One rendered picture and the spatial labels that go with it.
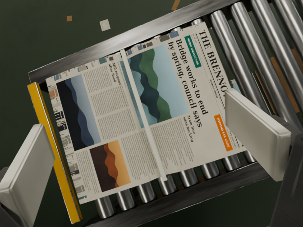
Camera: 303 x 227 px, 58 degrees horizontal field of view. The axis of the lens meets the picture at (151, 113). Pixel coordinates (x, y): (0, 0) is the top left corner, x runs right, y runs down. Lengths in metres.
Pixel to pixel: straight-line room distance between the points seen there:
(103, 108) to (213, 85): 0.23
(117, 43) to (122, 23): 0.93
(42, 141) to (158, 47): 0.44
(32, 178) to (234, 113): 0.13
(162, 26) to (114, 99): 0.36
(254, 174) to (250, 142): 0.64
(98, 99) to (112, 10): 1.29
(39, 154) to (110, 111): 0.41
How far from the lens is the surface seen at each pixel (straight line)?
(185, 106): 0.56
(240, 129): 0.19
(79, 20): 1.88
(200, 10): 0.89
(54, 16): 1.96
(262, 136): 0.16
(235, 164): 0.81
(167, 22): 0.87
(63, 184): 0.85
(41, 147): 0.19
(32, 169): 0.17
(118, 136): 0.58
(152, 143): 0.55
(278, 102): 0.85
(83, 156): 0.59
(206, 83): 0.57
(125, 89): 0.58
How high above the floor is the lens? 1.59
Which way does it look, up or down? 81 degrees down
